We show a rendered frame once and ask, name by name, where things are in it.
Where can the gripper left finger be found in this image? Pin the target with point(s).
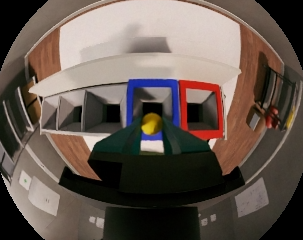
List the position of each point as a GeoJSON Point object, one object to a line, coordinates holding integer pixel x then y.
{"type": "Point", "coordinates": [123, 140]}

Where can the red square band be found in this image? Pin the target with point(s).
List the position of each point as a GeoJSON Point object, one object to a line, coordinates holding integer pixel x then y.
{"type": "Point", "coordinates": [185, 84]}

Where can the yellow ball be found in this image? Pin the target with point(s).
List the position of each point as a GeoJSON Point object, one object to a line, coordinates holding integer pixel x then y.
{"type": "Point", "coordinates": [151, 124]}

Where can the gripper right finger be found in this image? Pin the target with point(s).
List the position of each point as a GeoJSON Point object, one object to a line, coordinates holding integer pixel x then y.
{"type": "Point", "coordinates": [176, 140]}

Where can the large white panel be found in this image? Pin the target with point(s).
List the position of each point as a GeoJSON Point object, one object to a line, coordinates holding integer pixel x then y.
{"type": "Point", "coordinates": [105, 80]}

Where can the blue funnel band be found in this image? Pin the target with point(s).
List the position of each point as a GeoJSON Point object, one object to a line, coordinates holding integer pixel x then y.
{"type": "Point", "coordinates": [167, 83]}

